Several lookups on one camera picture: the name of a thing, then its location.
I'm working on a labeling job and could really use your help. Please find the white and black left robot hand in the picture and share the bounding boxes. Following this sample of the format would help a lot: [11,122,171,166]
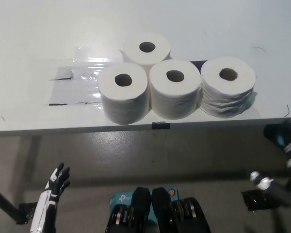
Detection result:
[30,162,71,233]

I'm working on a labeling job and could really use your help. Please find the small black tape strip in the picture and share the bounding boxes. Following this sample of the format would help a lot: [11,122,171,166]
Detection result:
[152,121,171,130]

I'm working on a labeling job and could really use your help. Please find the black floor tape patch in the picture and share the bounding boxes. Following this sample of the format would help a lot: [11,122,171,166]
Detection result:
[241,189,266,211]
[16,201,39,224]

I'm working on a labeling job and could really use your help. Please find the grey table leg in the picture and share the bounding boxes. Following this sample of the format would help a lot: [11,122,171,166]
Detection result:
[21,135,41,203]

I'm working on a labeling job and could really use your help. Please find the teal router box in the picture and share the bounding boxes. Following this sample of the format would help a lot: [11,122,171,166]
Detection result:
[109,186,179,226]

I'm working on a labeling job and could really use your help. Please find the smooth white toilet paper roll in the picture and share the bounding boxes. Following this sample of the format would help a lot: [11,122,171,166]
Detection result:
[149,60,202,120]
[97,63,152,126]
[118,33,172,66]

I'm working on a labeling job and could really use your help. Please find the crinkled white toilet paper roll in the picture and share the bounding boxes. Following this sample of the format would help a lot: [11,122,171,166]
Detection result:
[200,57,258,119]

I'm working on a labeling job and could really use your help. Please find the black robot body blocks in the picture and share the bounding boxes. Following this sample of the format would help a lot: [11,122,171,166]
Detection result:
[104,185,211,233]

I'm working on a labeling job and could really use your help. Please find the glossy clear tape patch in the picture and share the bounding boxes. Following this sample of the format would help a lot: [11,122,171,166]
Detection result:
[42,45,127,107]

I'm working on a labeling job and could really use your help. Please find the black metal frame bar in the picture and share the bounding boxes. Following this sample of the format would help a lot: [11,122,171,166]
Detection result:
[0,183,21,218]

